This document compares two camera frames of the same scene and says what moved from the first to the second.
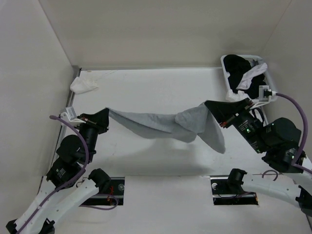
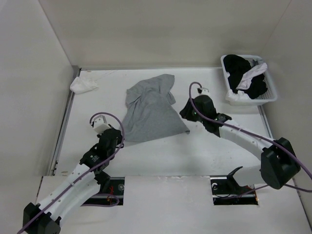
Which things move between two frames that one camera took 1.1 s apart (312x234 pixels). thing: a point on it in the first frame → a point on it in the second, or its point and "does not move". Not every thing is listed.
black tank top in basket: (236, 66) does not move
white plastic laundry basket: (247, 76) does not move
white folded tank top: (79, 85) does not move
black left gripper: (100, 119) → (120, 137)
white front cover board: (181, 204) does not move
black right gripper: (224, 111) → (185, 112)
